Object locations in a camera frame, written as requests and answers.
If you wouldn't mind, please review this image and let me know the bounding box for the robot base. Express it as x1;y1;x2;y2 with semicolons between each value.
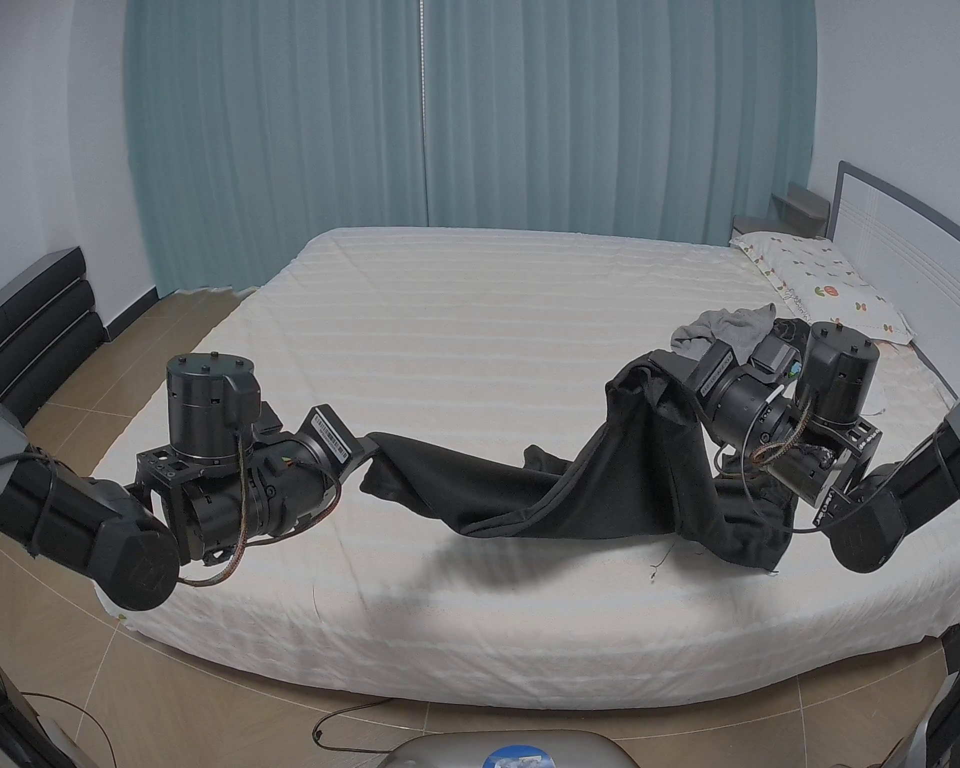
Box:
378;731;631;768

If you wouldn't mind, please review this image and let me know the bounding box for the grey bedside table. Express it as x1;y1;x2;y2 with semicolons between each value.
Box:
731;183;830;245

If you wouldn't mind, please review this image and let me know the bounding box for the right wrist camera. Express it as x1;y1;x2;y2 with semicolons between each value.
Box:
750;333;802;376

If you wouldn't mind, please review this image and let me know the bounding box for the grey garment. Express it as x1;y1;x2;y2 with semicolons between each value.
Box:
669;303;777;361

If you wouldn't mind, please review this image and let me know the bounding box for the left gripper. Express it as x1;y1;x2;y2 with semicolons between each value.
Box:
251;405;380;537

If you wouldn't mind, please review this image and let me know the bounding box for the black chest of drawers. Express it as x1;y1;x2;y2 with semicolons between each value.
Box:
0;246;102;429

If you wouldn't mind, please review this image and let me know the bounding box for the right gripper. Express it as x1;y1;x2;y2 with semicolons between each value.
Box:
691;339;798;445

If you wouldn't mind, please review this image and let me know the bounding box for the blue-green curtain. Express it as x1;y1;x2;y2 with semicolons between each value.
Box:
123;0;817;297

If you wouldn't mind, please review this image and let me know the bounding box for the bed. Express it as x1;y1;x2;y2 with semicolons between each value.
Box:
90;159;960;710

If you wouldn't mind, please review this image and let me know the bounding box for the black cable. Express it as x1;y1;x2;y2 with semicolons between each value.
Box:
311;697;391;751
15;690;114;768

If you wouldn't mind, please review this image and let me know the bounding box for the white printed pillow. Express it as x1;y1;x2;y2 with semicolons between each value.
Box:
731;231;916;346

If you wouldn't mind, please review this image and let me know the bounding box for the black T-shirt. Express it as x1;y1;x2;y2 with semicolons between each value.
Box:
358;348;796;575

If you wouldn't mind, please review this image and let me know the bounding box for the black shiny garment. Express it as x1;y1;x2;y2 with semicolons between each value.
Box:
772;318;811;361

